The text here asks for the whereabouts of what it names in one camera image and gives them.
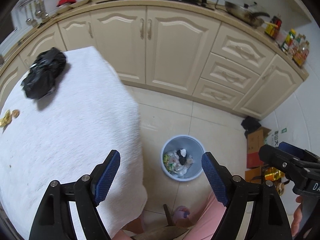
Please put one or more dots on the cream lower kitchen cabinets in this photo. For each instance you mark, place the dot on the cream lower kitchen cabinets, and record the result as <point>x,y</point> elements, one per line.
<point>175,55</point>

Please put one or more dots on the steel skimmer spoon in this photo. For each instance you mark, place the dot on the steel skimmer spoon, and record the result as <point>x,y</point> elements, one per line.
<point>38,11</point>

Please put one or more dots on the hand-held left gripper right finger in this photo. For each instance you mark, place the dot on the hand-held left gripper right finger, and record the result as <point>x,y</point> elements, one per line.
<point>215,177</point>

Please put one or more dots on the large black plastic bag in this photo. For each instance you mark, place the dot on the large black plastic bag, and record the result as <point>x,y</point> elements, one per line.
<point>42,72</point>

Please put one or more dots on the black plastic bag on floor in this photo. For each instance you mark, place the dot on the black plastic bag on floor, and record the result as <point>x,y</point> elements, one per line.
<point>250,126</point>

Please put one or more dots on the person's right hand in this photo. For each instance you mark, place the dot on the person's right hand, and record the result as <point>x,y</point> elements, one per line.
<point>297,223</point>

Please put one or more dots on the round white-clothed table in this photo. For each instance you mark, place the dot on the round white-clothed table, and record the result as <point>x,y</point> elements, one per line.
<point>62,142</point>

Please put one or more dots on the small gold foil wrapper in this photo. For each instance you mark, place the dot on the small gold foil wrapper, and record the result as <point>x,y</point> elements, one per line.
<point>16,113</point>

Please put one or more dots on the large gold foil wrapper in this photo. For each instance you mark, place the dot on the large gold foil wrapper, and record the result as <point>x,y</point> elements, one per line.
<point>6,119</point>

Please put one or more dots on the person's right leg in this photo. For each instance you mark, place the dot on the person's right leg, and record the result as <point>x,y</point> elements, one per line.
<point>210,212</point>

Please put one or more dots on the blue trash bin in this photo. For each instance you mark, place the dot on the blue trash bin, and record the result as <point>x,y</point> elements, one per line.
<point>168,142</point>

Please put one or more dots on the steel ladle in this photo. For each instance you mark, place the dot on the steel ladle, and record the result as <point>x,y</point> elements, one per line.
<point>27,17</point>

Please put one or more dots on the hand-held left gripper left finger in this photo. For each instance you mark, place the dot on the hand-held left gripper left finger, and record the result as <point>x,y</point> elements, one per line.
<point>107,177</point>

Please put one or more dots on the steel slotted spatula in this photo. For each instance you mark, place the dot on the steel slotted spatula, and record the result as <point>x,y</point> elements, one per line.
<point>33,21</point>

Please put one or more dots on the tall cardboard box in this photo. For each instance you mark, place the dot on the tall cardboard box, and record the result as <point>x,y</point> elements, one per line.
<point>255,150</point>

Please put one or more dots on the row of condiment bottles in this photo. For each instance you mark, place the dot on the row of condiment bottles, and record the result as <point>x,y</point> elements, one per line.
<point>292,45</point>

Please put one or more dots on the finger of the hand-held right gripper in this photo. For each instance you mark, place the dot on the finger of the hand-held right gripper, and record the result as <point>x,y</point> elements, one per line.
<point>272,156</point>
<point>291,148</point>

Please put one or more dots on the cooking oil bottle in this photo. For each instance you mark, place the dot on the cooking oil bottle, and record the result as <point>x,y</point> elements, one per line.
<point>273,173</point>

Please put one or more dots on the steel serving spoon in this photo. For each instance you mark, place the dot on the steel serving spoon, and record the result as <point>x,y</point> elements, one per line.
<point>45,15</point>

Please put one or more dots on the white rice bag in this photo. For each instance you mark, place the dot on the white rice bag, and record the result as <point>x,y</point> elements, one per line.
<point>276,136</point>

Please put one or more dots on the white tissue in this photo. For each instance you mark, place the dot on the white tissue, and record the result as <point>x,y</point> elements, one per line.
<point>183,152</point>

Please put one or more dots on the clear plastic bag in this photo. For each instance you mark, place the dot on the clear plastic bag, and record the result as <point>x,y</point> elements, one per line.
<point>183,170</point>

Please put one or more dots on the green snack wrappers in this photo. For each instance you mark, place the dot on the green snack wrappers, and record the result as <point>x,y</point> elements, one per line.
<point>167,162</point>

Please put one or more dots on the purple right slipper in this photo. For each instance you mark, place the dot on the purple right slipper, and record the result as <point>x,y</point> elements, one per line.
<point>182,213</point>

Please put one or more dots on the low cardboard box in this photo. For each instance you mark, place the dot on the low cardboard box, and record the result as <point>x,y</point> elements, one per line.
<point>252,175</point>

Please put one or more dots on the steel wok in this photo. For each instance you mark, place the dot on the steel wok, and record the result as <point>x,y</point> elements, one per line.
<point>240,12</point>

